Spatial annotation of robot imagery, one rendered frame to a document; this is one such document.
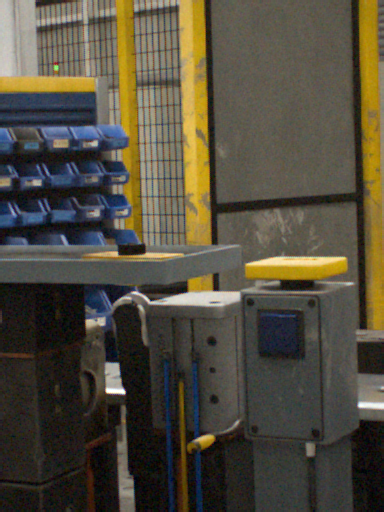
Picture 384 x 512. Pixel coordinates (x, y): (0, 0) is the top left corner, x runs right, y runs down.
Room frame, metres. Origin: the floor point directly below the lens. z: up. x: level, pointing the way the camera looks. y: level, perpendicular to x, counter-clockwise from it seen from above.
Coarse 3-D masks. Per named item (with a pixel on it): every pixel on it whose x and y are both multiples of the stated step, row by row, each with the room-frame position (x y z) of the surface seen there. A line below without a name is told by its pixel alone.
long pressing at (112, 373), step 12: (108, 372) 1.48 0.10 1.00; (108, 384) 1.40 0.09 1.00; (120, 384) 1.40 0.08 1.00; (360, 384) 1.35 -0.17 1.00; (372, 384) 1.35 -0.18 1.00; (108, 396) 1.35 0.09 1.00; (120, 396) 1.35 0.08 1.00; (360, 396) 1.28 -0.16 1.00; (372, 396) 1.28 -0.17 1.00; (360, 408) 1.23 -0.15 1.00; (372, 408) 1.23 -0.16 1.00; (372, 420) 1.23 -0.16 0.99
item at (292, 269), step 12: (252, 264) 0.98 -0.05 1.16; (264, 264) 0.98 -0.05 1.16; (276, 264) 0.97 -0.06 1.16; (288, 264) 0.97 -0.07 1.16; (300, 264) 0.97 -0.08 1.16; (312, 264) 0.96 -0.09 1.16; (324, 264) 0.97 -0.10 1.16; (336, 264) 0.99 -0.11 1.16; (252, 276) 0.98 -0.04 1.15; (264, 276) 0.98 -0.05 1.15; (276, 276) 0.97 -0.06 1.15; (288, 276) 0.97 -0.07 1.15; (300, 276) 0.96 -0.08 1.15; (312, 276) 0.96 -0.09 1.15; (324, 276) 0.97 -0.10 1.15; (288, 288) 0.99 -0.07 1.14; (300, 288) 0.98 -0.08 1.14
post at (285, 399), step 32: (256, 288) 1.00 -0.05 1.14; (320, 288) 0.98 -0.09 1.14; (352, 288) 1.00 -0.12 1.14; (256, 320) 0.97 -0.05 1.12; (320, 320) 0.95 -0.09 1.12; (352, 320) 1.00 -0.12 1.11; (256, 352) 0.98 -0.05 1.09; (320, 352) 0.95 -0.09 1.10; (352, 352) 1.00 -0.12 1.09; (256, 384) 0.98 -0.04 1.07; (288, 384) 0.97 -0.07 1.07; (320, 384) 0.95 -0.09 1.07; (352, 384) 1.00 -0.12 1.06; (256, 416) 0.98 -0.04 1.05; (288, 416) 0.97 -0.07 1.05; (320, 416) 0.95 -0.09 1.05; (352, 416) 1.00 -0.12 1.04; (256, 448) 0.98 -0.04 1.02; (288, 448) 0.97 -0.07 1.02; (320, 448) 0.96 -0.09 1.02; (256, 480) 0.98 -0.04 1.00; (288, 480) 0.97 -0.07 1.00; (320, 480) 0.96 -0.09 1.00
